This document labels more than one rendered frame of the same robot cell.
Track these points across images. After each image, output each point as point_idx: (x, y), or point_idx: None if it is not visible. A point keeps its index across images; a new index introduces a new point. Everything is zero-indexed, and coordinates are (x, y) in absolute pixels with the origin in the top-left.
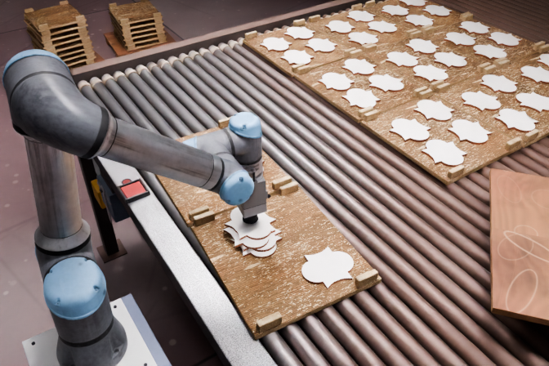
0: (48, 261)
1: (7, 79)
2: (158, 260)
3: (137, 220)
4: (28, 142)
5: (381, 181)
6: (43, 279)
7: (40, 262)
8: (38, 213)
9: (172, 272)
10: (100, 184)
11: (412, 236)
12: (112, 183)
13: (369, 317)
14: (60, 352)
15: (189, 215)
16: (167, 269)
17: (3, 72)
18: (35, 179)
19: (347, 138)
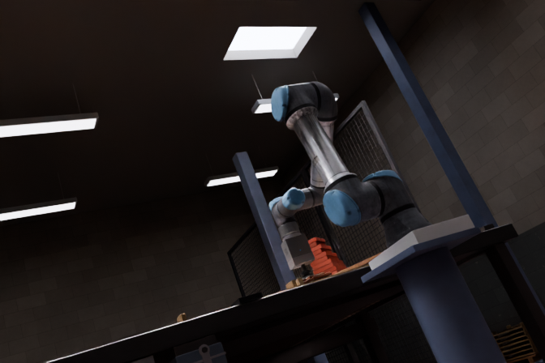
0: (362, 183)
1: (296, 85)
2: (326, 295)
3: (285, 292)
4: (314, 116)
5: None
6: (374, 186)
7: (361, 186)
8: (337, 157)
9: (345, 272)
10: (193, 352)
11: None
12: (221, 317)
13: None
14: (419, 216)
15: (293, 282)
16: (340, 280)
17: (283, 89)
18: (326, 135)
19: None
